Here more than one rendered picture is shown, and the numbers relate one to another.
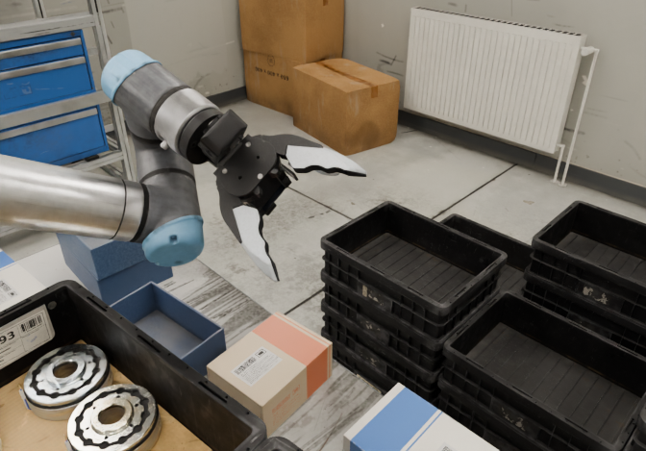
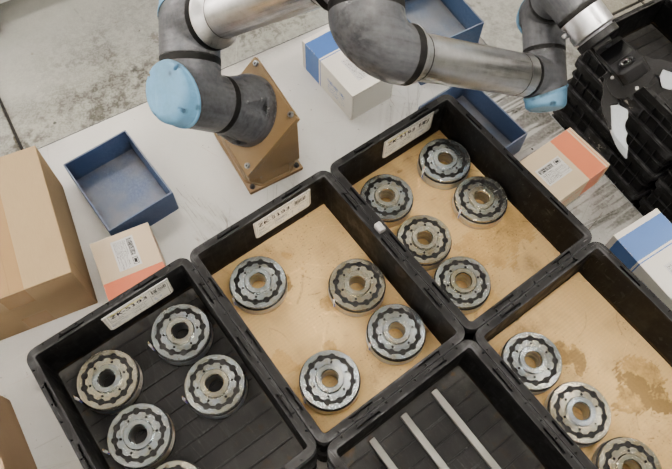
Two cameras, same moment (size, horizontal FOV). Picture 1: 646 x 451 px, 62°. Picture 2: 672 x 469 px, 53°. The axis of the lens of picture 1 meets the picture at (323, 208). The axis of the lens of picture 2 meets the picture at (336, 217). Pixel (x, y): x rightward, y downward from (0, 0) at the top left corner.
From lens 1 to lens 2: 74 cm
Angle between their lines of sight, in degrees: 32
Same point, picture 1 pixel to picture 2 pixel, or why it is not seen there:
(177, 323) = (480, 112)
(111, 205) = (524, 80)
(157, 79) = not seen: outside the picture
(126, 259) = not seen: hidden behind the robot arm
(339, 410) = (600, 209)
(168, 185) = (553, 59)
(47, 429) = (434, 193)
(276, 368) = (568, 176)
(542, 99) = not seen: outside the picture
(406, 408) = (658, 227)
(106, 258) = not seen: hidden behind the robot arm
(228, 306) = (518, 103)
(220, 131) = (633, 72)
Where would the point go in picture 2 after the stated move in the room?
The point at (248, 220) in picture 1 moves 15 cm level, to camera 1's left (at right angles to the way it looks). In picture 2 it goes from (619, 116) to (528, 97)
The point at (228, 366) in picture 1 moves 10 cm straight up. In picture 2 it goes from (533, 167) to (547, 140)
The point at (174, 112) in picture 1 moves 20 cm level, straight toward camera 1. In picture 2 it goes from (586, 23) to (613, 124)
